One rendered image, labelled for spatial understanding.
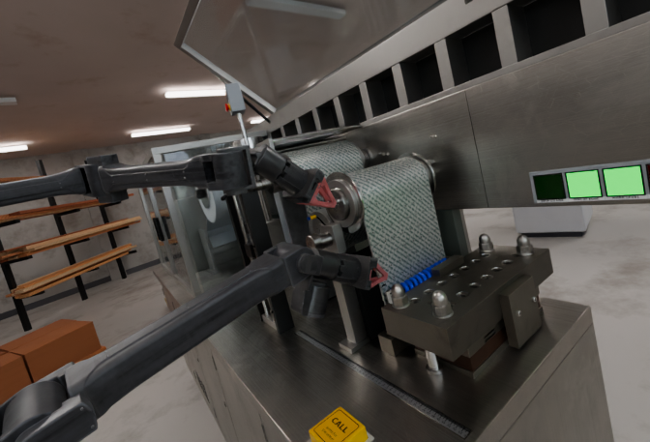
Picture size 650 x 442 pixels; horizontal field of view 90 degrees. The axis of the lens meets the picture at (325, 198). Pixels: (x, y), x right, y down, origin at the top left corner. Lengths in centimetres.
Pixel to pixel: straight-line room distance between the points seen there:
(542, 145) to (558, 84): 12
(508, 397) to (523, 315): 17
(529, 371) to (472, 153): 48
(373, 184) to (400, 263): 20
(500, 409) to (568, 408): 24
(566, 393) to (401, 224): 45
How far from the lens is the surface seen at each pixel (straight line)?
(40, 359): 401
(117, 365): 52
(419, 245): 85
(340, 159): 100
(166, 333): 52
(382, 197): 76
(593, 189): 82
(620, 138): 80
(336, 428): 65
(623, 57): 79
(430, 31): 97
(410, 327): 69
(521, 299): 78
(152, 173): 74
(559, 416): 87
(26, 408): 53
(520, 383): 73
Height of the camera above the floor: 134
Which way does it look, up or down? 6 degrees down
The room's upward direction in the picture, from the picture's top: 14 degrees counter-clockwise
